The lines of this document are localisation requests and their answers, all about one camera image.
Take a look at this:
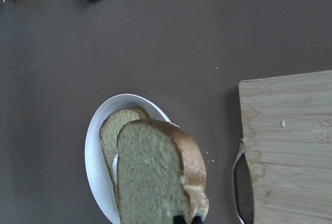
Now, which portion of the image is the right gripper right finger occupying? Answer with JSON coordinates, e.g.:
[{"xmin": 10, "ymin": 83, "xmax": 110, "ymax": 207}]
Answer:
[{"xmin": 192, "ymin": 216, "xmax": 203, "ymax": 224}]

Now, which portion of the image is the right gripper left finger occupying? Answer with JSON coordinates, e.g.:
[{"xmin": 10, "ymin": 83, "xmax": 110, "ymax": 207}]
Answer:
[{"xmin": 173, "ymin": 215, "xmax": 186, "ymax": 224}]

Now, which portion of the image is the bread slice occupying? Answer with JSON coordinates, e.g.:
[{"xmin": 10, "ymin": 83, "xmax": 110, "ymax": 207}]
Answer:
[
  {"xmin": 99, "ymin": 107, "xmax": 150, "ymax": 206},
  {"xmin": 117, "ymin": 120, "xmax": 209, "ymax": 223}
]

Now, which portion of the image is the white round plate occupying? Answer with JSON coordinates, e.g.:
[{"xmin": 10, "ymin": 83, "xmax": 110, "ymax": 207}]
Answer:
[{"xmin": 85, "ymin": 94, "xmax": 171, "ymax": 223}]

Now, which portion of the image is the bread slice on plate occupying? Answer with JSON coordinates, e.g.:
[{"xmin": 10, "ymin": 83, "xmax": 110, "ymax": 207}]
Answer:
[{"xmin": 99, "ymin": 107, "xmax": 150, "ymax": 206}]

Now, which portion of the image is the wooden cutting board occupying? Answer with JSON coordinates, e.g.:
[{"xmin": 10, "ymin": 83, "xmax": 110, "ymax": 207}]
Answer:
[{"xmin": 237, "ymin": 71, "xmax": 331, "ymax": 223}]

